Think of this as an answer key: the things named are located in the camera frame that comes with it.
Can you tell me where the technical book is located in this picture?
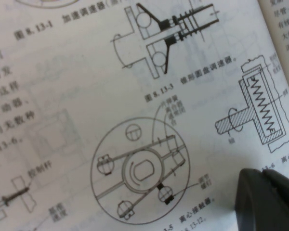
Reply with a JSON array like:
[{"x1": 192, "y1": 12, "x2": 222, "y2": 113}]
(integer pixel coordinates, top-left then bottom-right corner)
[{"x1": 0, "y1": 0, "x2": 289, "y2": 231}]

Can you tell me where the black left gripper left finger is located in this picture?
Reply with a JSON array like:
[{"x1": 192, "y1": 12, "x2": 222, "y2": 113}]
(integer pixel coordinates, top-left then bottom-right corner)
[{"x1": 233, "y1": 167, "x2": 289, "y2": 231}]

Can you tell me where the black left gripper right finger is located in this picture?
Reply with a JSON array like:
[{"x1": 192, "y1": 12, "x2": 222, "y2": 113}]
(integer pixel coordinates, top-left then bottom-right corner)
[{"x1": 263, "y1": 169, "x2": 289, "y2": 195}]

